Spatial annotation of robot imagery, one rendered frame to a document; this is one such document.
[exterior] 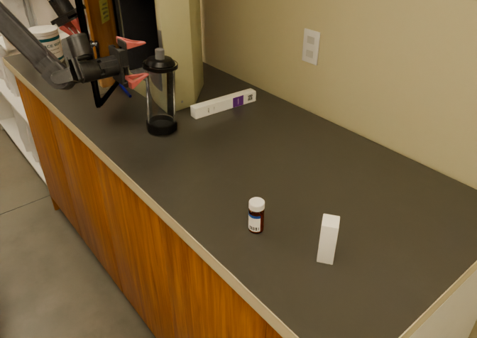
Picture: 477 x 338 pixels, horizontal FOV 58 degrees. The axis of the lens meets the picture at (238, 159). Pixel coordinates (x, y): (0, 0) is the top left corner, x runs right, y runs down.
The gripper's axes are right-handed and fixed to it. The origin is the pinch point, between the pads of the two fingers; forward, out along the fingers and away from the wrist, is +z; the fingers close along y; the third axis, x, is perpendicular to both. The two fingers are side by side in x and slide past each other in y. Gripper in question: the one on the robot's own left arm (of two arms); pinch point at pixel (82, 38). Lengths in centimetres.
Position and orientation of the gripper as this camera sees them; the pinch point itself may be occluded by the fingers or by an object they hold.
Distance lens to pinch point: 156.9
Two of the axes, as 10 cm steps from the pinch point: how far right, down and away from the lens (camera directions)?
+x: -0.8, 5.3, -8.5
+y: -9.0, 3.2, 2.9
